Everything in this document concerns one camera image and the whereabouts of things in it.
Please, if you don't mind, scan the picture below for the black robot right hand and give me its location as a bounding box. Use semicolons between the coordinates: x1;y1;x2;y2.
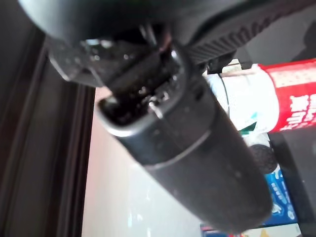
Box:
18;0;316;234

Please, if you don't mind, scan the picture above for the black store shelf unit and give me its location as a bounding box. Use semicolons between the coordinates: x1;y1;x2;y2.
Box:
0;0;96;237

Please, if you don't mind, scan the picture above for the clear water bottle red cap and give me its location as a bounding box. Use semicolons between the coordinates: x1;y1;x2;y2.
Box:
206;58;316;139

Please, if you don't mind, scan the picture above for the blue Oreo cookie box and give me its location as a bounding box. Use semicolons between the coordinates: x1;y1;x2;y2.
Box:
199;222;301;237
243;133;301;227

